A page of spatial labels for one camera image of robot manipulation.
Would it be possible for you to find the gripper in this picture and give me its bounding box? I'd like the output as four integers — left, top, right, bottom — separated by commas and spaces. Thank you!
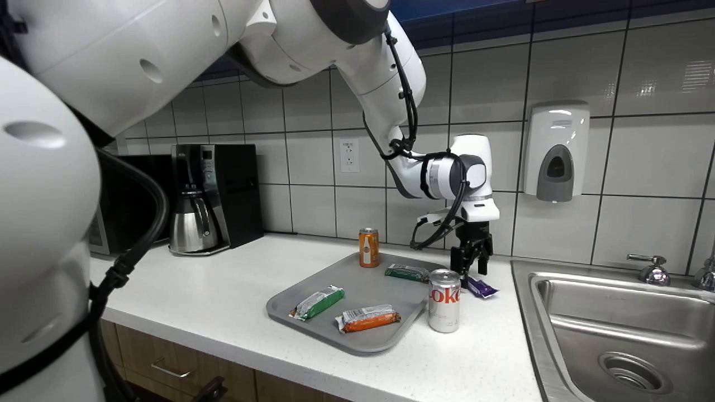
450, 221, 494, 276

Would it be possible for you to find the grey tray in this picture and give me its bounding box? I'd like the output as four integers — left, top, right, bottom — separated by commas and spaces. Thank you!
266, 252, 451, 357

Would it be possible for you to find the purple snack packet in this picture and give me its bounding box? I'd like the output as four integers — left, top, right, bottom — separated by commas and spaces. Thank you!
461, 275, 499, 299

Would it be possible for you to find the silver drink can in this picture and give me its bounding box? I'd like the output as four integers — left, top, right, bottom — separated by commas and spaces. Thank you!
428, 269, 462, 334

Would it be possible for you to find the dark green snack packet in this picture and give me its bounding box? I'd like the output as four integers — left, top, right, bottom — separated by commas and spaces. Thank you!
384, 264, 431, 283

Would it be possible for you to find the orange drink can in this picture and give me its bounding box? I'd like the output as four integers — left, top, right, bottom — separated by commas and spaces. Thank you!
359, 227, 380, 269

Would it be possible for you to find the orange snack packet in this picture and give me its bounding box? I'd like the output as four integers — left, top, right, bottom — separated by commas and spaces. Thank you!
335, 304, 402, 334

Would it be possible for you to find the white soap dispenser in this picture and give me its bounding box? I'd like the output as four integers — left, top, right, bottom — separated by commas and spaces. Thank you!
523, 101, 591, 203

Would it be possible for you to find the light green snack packet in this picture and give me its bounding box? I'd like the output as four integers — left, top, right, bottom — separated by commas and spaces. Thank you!
289, 285, 346, 322

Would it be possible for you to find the steel sink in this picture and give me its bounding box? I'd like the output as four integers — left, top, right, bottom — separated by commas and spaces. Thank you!
511, 260, 715, 402

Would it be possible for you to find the chrome tap lever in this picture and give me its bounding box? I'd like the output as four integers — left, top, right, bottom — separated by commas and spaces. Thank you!
626, 253, 671, 287

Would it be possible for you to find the chrome tap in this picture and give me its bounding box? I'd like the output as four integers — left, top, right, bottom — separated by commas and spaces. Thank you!
692, 243, 715, 293

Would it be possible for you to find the black coffee maker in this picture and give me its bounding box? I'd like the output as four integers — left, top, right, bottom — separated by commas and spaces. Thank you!
169, 143, 265, 257

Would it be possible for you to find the steel coffee carafe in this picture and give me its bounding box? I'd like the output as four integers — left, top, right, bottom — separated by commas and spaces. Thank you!
169, 186, 220, 253

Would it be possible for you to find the wooden drawer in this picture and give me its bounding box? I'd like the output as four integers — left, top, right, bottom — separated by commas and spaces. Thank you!
115, 324, 258, 402

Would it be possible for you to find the black microwave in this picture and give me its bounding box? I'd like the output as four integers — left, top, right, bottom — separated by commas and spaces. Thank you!
88, 155, 178, 258

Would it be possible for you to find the white wall socket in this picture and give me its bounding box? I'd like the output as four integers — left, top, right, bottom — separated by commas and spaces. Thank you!
340, 138, 361, 173

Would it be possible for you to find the silver drawer handle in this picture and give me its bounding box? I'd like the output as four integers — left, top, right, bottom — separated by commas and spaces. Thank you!
150, 363, 194, 380

